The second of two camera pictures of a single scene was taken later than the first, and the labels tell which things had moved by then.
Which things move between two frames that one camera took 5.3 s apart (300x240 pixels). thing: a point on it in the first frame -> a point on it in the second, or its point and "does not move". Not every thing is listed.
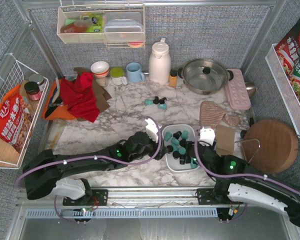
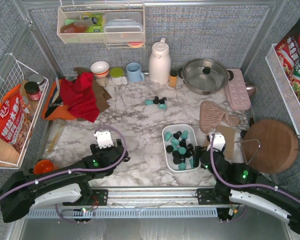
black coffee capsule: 183,142 does not move
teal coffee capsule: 182,150 does not move
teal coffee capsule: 175,141 does not move
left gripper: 159,152 -> 120,152
